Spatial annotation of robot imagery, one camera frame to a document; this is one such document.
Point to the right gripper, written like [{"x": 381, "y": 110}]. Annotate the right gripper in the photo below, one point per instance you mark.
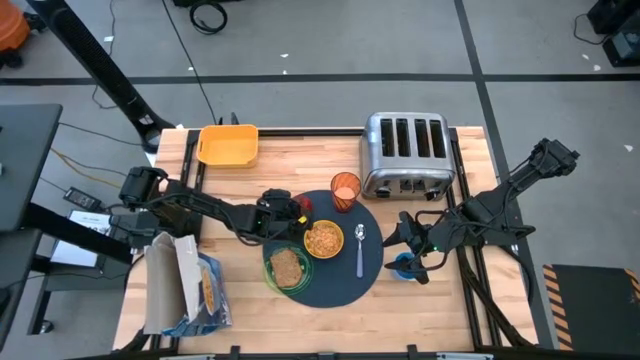
[{"x": 432, "y": 245}]

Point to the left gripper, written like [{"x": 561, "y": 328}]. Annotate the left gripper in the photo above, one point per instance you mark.
[{"x": 275, "y": 215}]

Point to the red yellow apple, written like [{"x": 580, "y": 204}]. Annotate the red yellow apple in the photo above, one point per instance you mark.
[{"x": 306, "y": 204}]

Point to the blue plastic cup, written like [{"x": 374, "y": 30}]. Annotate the blue plastic cup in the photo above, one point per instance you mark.
[{"x": 400, "y": 272}]

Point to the blue bowl yellow patterned inside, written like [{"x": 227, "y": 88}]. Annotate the blue bowl yellow patterned inside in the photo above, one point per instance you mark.
[{"x": 323, "y": 240}]

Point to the orange faceted tumbler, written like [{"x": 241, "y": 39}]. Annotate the orange faceted tumbler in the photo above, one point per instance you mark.
[{"x": 345, "y": 192}]

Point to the brown toast slice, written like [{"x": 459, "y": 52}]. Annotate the brown toast slice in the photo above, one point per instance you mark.
[{"x": 286, "y": 268}]

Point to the green glass plate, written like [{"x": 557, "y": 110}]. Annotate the green glass plate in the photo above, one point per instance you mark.
[{"x": 309, "y": 272}]

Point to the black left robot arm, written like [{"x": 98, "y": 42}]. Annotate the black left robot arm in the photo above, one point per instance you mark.
[{"x": 200, "y": 202}]

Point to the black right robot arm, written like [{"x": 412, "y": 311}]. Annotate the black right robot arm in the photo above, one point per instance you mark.
[{"x": 500, "y": 200}]

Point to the round dark blue placemat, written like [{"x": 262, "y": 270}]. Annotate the round dark blue placemat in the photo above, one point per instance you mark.
[{"x": 335, "y": 285}]

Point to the silver four-slot toaster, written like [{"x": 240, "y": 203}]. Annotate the silver four-slot toaster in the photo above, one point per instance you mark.
[{"x": 400, "y": 170}]

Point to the yellow plastic bin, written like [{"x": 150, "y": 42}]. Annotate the yellow plastic bin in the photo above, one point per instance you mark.
[{"x": 227, "y": 147}]

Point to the black hazard-striped floor mat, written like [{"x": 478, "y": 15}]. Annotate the black hazard-striped floor mat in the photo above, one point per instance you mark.
[{"x": 595, "y": 310}]

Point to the black power adapter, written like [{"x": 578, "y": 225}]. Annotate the black power adapter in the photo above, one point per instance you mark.
[{"x": 82, "y": 199}]

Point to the white paper sheet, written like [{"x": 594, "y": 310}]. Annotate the white paper sheet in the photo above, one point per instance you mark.
[{"x": 75, "y": 250}]

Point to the black slanted rig column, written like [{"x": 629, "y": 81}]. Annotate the black slanted rig column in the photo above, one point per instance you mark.
[{"x": 100, "y": 65}]

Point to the black desk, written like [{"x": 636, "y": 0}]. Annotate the black desk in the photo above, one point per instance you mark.
[
  {"x": 15, "y": 280},
  {"x": 25, "y": 160}
]

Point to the black equipment box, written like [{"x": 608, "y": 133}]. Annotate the black equipment box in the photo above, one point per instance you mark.
[
  {"x": 622, "y": 50},
  {"x": 615, "y": 15}
]

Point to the orange bucket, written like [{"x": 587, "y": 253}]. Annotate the orange bucket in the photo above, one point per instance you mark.
[{"x": 10, "y": 27}]

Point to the black aluminium table frame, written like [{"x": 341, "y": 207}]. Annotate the black aluminium table frame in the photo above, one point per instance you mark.
[{"x": 300, "y": 132}]

